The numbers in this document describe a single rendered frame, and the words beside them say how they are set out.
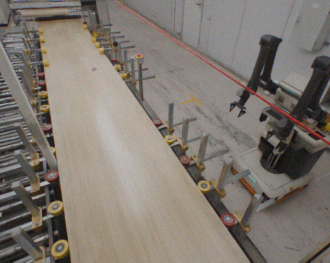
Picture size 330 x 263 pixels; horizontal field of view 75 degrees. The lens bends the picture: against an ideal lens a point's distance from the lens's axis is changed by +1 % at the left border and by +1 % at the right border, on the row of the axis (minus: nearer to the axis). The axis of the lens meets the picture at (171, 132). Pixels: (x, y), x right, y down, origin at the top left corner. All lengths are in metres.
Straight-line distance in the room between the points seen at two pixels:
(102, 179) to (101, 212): 0.24
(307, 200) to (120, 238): 2.19
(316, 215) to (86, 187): 2.31
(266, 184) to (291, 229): 0.49
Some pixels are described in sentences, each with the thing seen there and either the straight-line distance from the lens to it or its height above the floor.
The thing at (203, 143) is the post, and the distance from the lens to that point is 1.46.
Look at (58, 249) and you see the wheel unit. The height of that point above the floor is 0.91.
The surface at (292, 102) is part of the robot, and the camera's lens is 1.95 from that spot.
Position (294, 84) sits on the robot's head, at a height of 1.33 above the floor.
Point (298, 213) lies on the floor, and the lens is 2.75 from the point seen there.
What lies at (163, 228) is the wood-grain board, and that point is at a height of 0.90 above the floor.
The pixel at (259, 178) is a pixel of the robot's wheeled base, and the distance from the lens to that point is 2.46.
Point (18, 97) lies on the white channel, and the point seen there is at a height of 1.44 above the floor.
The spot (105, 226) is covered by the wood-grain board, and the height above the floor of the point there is 0.90.
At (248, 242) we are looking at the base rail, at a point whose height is 0.70.
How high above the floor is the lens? 2.06
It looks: 41 degrees down
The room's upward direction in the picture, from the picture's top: 3 degrees clockwise
